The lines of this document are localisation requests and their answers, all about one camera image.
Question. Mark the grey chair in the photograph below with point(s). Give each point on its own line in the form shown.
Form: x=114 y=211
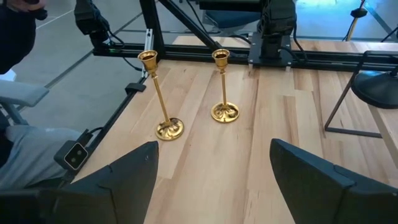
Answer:
x=21 y=91

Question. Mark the black aluminium rig frame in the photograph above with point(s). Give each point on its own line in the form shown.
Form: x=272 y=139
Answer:
x=192 y=51

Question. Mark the wooden shelf with black frame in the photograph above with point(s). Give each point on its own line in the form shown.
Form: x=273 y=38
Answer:
x=354 y=132

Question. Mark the black table clamp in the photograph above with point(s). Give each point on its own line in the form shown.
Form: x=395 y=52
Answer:
x=135 y=88

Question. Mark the black table-level camera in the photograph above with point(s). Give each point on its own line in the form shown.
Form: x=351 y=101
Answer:
x=74 y=155

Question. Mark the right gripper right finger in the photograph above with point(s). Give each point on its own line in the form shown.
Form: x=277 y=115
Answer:
x=317 y=193

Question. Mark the blue office chair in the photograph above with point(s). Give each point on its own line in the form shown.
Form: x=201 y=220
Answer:
x=230 y=19

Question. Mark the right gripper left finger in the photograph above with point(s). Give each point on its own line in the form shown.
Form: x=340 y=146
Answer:
x=124 y=193

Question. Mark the gold candlestick holder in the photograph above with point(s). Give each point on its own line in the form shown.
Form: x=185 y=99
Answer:
x=169 y=129
x=224 y=112

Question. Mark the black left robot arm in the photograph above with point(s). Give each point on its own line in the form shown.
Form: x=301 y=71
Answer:
x=275 y=18

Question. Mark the person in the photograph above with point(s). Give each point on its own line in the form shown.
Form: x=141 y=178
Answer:
x=31 y=152

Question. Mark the black stand with pole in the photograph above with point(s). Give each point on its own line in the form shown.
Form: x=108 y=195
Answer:
x=359 y=13

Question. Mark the person's hand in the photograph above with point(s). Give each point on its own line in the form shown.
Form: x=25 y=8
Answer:
x=28 y=4

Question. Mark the black candlestick holder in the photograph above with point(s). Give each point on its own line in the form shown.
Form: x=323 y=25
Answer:
x=376 y=90

